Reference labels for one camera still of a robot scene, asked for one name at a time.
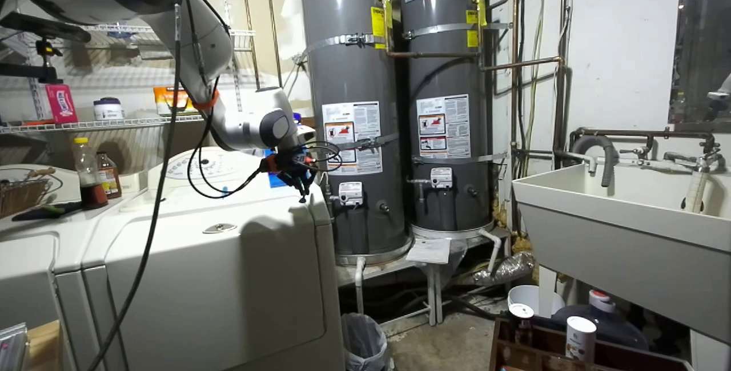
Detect pink box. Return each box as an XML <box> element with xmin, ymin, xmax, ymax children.
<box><xmin>45</xmin><ymin>84</ymin><xmax>79</xmax><ymax>125</ymax></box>

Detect tall grey water heater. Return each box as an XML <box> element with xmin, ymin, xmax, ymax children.
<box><xmin>299</xmin><ymin>0</ymin><xmax>413</xmax><ymax>267</ymax></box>

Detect white washing machine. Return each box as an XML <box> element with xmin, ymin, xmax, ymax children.
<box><xmin>54</xmin><ymin>146</ymin><xmax>347</xmax><ymax>371</ymax></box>

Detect orange packet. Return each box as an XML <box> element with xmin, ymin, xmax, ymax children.
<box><xmin>152</xmin><ymin>86</ymin><xmax>198</xmax><ymax>116</ymax></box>

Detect white paper sheet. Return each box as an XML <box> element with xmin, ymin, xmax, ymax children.
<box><xmin>405</xmin><ymin>237</ymin><xmax>452</xmax><ymax>265</ymax></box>

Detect brown bottle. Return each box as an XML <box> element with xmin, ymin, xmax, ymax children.
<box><xmin>96</xmin><ymin>152</ymin><xmax>123</xmax><ymax>200</ymax></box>

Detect short grey water heater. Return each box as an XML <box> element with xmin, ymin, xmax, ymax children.
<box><xmin>401</xmin><ymin>0</ymin><xmax>512</xmax><ymax>240</ymax></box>

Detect bin with plastic bag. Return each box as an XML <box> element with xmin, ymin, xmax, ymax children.
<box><xmin>341</xmin><ymin>312</ymin><xmax>395</xmax><ymax>371</ymax></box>

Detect white jar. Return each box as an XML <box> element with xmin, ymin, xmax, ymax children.
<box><xmin>93</xmin><ymin>96</ymin><xmax>126</xmax><ymax>122</ymax></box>

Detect yellow-capped bottle with dark liquid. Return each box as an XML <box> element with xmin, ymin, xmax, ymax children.
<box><xmin>72</xmin><ymin>137</ymin><xmax>109</xmax><ymax>210</ymax></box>

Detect copper pipe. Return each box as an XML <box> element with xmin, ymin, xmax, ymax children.
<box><xmin>479</xmin><ymin>55</ymin><xmax>566</xmax><ymax>72</ymax></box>

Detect white bucket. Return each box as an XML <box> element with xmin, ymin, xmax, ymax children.
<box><xmin>507</xmin><ymin>284</ymin><xmax>567</xmax><ymax>318</ymax></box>

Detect dark bottle with white cap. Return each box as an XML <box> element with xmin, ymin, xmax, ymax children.
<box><xmin>508</xmin><ymin>303</ymin><xmax>535</xmax><ymax>347</ymax></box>

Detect white dryer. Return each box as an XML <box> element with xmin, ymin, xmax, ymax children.
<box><xmin>0</xmin><ymin>164</ymin><xmax>150</xmax><ymax>333</ymax></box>

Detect brown wooden crate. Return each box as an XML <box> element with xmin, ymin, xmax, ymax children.
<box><xmin>489</xmin><ymin>316</ymin><xmax>695</xmax><ymax>371</ymax></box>

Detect white canister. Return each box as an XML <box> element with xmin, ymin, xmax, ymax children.
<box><xmin>565</xmin><ymin>316</ymin><xmax>598</xmax><ymax>364</ymax></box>

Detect white utility sink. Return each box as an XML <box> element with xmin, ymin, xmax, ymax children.
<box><xmin>512</xmin><ymin>162</ymin><xmax>731</xmax><ymax>344</ymax></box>

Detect dark blue jug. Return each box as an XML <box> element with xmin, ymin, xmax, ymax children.
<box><xmin>551</xmin><ymin>289</ymin><xmax>649</xmax><ymax>351</ymax></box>

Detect metal tap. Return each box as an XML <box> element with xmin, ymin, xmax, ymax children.
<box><xmin>662</xmin><ymin>136</ymin><xmax>728</xmax><ymax>175</ymax></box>

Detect white wire shelf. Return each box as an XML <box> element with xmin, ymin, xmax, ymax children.
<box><xmin>0</xmin><ymin>23</ymin><xmax>258</xmax><ymax>135</ymax></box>

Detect silver foil duct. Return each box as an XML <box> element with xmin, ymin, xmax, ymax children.
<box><xmin>471</xmin><ymin>251</ymin><xmax>536</xmax><ymax>287</ymax></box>

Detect green-handled tool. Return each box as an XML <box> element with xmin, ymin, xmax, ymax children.
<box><xmin>11</xmin><ymin>200</ymin><xmax>84</xmax><ymax>223</ymax></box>

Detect wire basket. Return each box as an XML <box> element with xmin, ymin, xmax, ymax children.
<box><xmin>0</xmin><ymin>167</ymin><xmax>58</xmax><ymax>219</ymax></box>

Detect camera on mount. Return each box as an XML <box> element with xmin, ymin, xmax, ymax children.
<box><xmin>0</xmin><ymin>11</ymin><xmax>93</xmax><ymax>85</ymax></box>

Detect grey drain hose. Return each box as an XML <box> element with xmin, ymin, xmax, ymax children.
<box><xmin>571</xmin><ymin>134</ymin><xmax>621</xmax><ymax>188</ymax></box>

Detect white hose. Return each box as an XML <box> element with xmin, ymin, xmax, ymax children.
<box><xmin>682</xmin><ymin>168</ymin><xmax>712</xmax><ymax>213</ymax></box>

